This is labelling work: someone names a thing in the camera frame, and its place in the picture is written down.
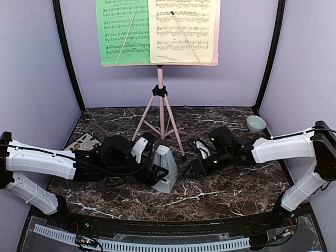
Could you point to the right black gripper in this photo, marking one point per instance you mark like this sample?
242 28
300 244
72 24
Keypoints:
196 169

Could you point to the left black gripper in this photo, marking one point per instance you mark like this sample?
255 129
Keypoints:
150 180

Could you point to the white metronome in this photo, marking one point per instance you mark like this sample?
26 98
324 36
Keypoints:
164 158

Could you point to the pink perforated music stand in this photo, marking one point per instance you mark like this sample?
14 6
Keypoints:
160 92

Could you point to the yellow paper sheet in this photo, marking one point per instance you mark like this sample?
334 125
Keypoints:
184 32

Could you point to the green sheet music page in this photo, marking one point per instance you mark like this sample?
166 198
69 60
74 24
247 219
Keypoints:
123 31

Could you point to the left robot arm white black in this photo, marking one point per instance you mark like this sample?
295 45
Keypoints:
116 157

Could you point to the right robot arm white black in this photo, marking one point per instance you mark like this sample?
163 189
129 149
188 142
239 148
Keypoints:
317 142

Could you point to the pale green ceramic bowl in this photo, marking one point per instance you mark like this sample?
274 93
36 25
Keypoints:
255 124

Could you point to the floral square tile coaster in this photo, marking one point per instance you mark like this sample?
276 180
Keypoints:
86 142

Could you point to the small circuit board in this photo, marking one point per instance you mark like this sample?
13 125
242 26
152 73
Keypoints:
85 242

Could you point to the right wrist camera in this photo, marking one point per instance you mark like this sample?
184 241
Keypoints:
199 147

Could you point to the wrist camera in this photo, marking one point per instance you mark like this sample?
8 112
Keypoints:
143 144
199 147

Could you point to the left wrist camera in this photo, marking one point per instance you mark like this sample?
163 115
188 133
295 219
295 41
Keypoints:
143 144

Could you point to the black front rail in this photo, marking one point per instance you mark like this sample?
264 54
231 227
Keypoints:
251 225

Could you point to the grey slotted cable duct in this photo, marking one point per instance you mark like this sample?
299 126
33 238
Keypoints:
113 245

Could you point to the right black frame post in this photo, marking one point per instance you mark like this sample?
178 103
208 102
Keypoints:
271 56

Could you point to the black frame post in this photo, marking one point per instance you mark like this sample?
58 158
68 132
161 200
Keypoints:
66 54
271 56

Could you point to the left black frame post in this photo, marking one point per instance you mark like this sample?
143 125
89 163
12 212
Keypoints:
66 54

